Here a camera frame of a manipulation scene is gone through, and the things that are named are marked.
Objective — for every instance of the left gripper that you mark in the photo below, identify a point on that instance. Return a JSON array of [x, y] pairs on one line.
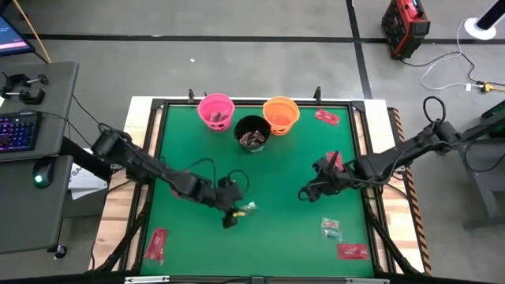
[[229, 193]]

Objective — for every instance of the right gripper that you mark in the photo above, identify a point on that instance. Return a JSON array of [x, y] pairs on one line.
[[327, 179]]

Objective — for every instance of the green candy clear wrapper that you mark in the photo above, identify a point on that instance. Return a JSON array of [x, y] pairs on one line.
[[250, 206]]

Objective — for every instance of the black halloween bucket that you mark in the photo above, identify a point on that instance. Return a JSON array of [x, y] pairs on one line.
[[256, 149]]

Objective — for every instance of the small orange-brown candy bar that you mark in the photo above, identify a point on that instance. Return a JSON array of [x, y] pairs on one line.
[[244, 138]]

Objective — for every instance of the small red candy bar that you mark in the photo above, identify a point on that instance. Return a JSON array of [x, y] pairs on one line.
[[259, 136]]

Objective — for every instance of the red candy clear wrapper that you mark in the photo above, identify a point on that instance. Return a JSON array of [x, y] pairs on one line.
[[330, 223]]

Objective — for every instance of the orange halloween bucket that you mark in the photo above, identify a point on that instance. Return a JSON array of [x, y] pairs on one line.
[[281, 114]]

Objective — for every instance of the blue candy clear wrapper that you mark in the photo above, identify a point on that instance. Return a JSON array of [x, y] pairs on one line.
[[332, 234]]

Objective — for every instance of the pink halloween bucket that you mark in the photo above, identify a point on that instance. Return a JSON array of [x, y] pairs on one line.
[[205, 118]]

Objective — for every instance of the green table mat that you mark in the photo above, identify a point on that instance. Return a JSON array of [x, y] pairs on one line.
[[276, 236]]

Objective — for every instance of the black rig strut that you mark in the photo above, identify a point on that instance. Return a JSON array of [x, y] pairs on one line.
[[126, 240], [388, 244]]

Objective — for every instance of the black yellow hazard strip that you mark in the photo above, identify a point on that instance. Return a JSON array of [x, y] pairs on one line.
[[417, 221]]

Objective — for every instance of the white paper sheet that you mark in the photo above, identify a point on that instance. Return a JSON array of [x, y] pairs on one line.
[[84, 184]]

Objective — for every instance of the red black power station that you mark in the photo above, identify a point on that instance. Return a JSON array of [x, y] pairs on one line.
[[406, 27]]

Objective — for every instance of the grey side table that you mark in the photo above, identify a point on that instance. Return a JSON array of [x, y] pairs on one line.
[[485, 177]]

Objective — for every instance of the desk caster wheel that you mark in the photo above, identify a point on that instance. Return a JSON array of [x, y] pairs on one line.
[[60, 251]]

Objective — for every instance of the black computer mouse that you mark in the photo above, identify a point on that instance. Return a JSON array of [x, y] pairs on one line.
[[43, 173]]

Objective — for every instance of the tower fan white base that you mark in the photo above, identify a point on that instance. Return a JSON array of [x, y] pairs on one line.
[[479, 28]]

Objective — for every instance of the grey desk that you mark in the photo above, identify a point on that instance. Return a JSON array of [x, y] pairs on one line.
[[35, 221]]

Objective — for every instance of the backlit black keyboard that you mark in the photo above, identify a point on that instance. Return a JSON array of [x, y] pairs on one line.
[[17, 132]]

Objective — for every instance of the black C-clamp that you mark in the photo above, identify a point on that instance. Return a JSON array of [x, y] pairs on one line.
[[17, 80], [27, 96]]

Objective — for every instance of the computer monitor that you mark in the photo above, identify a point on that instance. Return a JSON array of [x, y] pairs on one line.
[[12, 37]]

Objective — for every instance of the black frame clamp post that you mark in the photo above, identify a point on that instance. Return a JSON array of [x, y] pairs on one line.
[[317, 94], [191, 95]]

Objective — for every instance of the silver bracket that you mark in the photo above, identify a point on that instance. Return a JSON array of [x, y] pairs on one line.
[[146, 279], [367, 281]]

